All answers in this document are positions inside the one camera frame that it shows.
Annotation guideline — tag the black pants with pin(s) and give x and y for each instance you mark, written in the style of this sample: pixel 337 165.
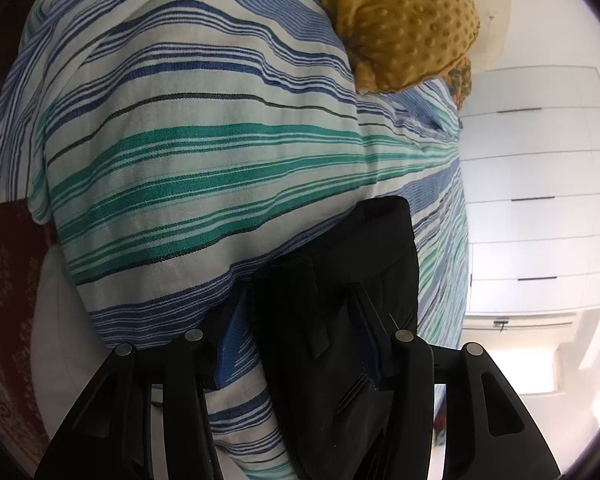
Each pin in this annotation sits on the black pants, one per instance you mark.
pixel 330 270

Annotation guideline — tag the blue green striped bedspread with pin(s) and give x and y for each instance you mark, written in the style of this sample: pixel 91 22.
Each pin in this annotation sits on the blue green striped bedspread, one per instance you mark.
pixel 180 160

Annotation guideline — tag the red patterned rug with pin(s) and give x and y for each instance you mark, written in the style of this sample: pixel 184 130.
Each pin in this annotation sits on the red patterned rug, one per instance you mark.
pixel 10 270

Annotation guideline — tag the orange floral blanket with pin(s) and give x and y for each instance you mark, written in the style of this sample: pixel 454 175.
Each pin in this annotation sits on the orange floral blanket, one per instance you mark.
pixel 460 82

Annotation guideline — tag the white door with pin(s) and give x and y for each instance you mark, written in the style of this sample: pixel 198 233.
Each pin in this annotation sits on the white door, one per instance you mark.
pixel 530 327

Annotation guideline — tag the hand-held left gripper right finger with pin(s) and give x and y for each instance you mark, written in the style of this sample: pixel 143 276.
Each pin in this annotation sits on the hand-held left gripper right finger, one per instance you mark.
pixel 372 340

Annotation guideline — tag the mustard dotted pillow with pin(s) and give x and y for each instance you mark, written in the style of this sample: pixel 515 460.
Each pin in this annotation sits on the mustard dotted pillow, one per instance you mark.
pixel 405 25

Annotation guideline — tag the cream padded headboard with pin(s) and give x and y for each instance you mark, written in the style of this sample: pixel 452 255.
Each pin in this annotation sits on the cream padded headboard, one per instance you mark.
pixel 495 10

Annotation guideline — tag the white wardrobe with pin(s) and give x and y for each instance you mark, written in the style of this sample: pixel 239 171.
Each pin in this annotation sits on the white wardrobe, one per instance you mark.
pixel 530 160

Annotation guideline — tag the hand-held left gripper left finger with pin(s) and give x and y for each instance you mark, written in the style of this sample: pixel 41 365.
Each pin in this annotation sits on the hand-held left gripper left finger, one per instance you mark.
pixel 235 332

